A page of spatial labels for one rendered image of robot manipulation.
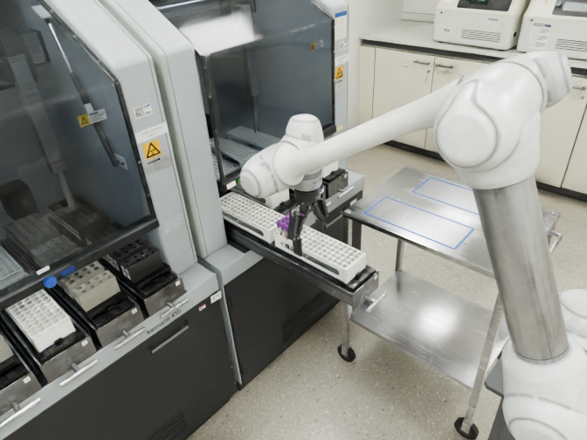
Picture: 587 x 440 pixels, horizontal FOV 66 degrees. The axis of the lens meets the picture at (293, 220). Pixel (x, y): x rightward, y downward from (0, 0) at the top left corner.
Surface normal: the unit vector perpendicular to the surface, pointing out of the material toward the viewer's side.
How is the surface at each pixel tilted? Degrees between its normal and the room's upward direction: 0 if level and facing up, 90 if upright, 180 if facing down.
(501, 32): 90
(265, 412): 0
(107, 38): 29
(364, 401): 0
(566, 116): 90
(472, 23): 90
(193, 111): 90
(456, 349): 0
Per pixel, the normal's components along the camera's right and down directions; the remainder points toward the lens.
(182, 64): 0.74, 0.34
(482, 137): -0.68, 0.38
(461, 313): -0.06, -0.83
